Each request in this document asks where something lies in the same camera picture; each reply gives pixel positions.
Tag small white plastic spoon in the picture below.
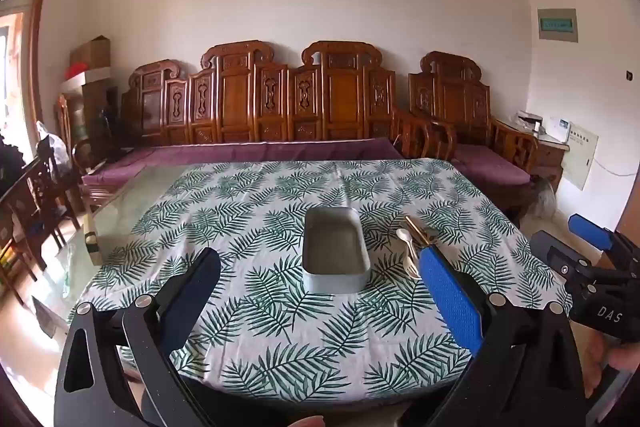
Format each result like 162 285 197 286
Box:
396 228 421 281

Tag gold chopstick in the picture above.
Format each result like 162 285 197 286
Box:
404 216 434 248

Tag person's right hand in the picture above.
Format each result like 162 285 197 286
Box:
582 335 640 398

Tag wooden side table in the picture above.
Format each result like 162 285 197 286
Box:
530 140 570 192

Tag palm leaf tablecloth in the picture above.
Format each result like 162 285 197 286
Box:
80 158 572 407

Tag purple armchair cushion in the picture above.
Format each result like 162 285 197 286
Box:
451 144 530 186

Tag grey rectangular metal tray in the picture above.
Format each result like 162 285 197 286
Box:
302 207 371 295

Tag purple bench cushion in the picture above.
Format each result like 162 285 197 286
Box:
81 138 402 190

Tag carved wooden armchair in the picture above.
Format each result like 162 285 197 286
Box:
408 51 538 222

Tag dark wooden dining chair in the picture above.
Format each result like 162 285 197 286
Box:
1 159 79 271

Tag white plastic bag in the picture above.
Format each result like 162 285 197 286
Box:
36 121 73 174

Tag wooden corner cabinet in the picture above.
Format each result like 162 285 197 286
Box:
55 79 118 153

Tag long carved wooden bench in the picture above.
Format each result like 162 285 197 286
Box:
120 40 398 145

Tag grey wall electrical panel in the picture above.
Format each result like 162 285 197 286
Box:
537 9 578 43

